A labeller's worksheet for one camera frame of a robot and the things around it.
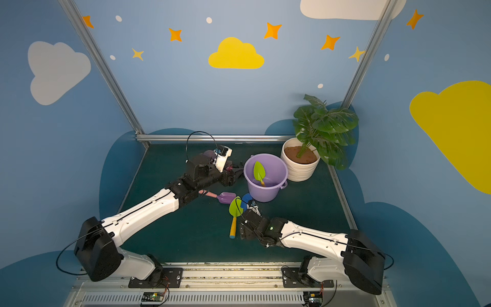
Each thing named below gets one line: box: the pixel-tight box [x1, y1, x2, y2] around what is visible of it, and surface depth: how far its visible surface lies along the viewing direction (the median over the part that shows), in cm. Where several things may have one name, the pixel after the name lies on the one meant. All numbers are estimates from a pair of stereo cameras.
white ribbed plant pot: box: [280, 136, 321, 183], surface depth 100 cm
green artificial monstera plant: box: [292, 94, 359, 171], surface depth 82 cm
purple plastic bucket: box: [243, 152, 289, 203], surface depth 95 cm
